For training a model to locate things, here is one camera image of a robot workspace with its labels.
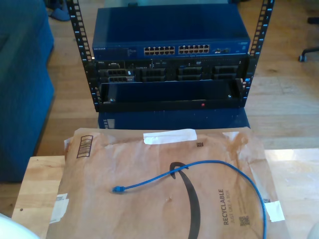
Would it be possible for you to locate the black rack server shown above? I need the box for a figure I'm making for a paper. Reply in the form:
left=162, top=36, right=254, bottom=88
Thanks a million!
left=96, top=57, right=250, bottom=83

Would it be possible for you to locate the black rack shelf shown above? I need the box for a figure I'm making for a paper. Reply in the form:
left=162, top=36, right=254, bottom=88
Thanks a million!
left=96, top=78, right=246, bottom=113

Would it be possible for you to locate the blue slipper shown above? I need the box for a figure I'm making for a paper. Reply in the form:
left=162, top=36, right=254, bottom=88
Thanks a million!
left=48, top=7, right=71, bottom=22

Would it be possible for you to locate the brown paper mailer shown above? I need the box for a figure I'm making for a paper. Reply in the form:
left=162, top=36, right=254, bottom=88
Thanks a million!
left=46, top=126, right=291, bottom=239

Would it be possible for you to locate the white shipping label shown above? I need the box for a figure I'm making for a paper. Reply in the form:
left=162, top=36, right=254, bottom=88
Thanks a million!
left=49, top=193, right=70, bottom=225

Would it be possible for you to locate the short white tape strip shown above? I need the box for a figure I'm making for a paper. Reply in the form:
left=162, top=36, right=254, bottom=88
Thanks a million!
left=264, top=200, right=286, bottom=223

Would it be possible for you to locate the blue network switch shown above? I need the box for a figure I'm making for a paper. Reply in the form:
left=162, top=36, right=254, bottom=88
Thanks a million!
left=91, top=6, right=251, bottom=60

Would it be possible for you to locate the long white tape strip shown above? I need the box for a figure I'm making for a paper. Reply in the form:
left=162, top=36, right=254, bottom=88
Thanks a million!
left=143, top=128, right=198, bottom=145

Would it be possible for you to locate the blue network cable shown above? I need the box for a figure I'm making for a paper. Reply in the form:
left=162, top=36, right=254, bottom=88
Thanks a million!
left=111, top=160, right=268, bottom=239

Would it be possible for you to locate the black server rack frame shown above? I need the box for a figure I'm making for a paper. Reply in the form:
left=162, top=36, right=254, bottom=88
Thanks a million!
left=66, top=0, right=276, bottom=113

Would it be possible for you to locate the blue sofa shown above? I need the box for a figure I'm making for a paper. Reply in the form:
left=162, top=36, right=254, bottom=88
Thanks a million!
left=0, top=0, right=55, bottom=184

